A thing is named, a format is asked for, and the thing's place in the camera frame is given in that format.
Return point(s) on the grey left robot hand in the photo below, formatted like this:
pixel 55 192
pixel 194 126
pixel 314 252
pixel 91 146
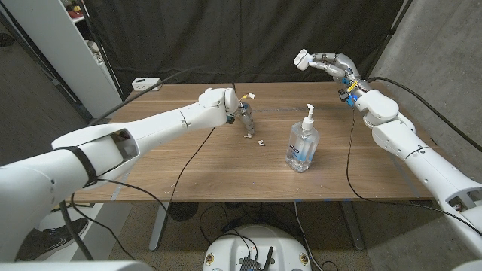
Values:
pixel 246 116

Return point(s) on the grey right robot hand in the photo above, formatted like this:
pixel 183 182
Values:
pixel 342 67

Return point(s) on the white airpods case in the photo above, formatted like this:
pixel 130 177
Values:
pixel 302 60

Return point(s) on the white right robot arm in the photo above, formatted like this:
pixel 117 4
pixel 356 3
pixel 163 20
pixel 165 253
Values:
pixel 414 150

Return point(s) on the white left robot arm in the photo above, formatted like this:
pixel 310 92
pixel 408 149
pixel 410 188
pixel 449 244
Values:
pixel 150 124

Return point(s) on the clear hand sanitizer pump bottle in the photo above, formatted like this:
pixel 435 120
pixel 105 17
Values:
pixel 301 150

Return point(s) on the black backdrop stand pole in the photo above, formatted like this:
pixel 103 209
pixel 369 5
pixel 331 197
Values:
pixel 101 52
pixel 391 32

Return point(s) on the black fabric backdrop curtain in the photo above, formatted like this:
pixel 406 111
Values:
pixel 263 37

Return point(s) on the white power outlet box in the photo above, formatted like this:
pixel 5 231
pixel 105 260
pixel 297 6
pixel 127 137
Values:
pixel 145 86

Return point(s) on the round black floor fan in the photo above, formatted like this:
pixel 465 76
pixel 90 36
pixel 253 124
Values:
pixel 183 211

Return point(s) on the white robot torso base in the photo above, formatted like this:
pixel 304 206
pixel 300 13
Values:
pixel 256 241

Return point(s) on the white table leg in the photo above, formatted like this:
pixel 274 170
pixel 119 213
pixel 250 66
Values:
pixel 354 229
pixel 159 229

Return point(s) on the black antenna module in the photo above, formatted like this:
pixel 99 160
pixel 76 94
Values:
pixel 248 263

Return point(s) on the white shelf cabinet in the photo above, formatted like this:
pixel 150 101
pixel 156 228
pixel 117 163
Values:
pixel 68 56

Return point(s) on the small red yellow object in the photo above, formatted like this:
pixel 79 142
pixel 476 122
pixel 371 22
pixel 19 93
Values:
pixel 77 14

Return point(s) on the black sneaker white sole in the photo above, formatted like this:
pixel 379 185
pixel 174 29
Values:
pixel 49 241

